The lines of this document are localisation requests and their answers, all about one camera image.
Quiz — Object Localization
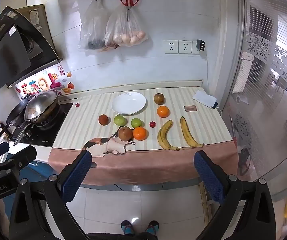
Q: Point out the white plate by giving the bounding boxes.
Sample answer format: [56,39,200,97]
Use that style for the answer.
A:
[112,92,147,115]

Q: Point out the striped cat print tablecloth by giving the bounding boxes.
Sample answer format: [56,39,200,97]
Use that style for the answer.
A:
[48,86,239,186]

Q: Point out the black gas stove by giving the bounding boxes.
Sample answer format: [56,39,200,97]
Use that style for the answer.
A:
[10,102,73,147]

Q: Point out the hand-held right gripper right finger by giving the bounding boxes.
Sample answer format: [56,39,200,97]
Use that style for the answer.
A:
[193,150,276,240]

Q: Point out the black frying pan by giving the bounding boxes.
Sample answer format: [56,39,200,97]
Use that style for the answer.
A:
[0,95,30,140]

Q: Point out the colourful wall stickers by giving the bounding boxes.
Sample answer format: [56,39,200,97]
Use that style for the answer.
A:
[15,65,75,98]

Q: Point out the clear plastic bag of eggs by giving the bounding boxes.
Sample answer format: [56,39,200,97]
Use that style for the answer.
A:
[105,5,148,47]

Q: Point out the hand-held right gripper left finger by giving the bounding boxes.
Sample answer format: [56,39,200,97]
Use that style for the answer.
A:
[9,150,92,240]

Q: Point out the frosted glass door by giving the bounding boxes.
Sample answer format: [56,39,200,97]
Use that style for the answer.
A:
[221,0,287,240]

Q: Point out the black range hood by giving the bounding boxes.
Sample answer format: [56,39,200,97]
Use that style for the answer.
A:
[0,4,62,89]

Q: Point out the person's left shoe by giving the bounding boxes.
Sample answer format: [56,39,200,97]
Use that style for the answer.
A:
[121,220,135,235]

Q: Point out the red handled scissors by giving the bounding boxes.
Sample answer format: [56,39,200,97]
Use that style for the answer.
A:
[120,0,139,22]

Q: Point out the orange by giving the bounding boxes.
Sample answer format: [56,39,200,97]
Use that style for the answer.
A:
[133,127,147,141]
[157,106,170,118]

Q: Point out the spotted yellow banana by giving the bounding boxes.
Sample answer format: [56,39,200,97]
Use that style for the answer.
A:
[158,119,180,151]
[180,116,205,148]

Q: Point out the steel wok with lid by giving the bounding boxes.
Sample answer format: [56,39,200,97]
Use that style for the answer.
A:
[14,90,60,146]

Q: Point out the white paper sheet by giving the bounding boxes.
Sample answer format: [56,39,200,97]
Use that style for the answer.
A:
[192,90,217,108]

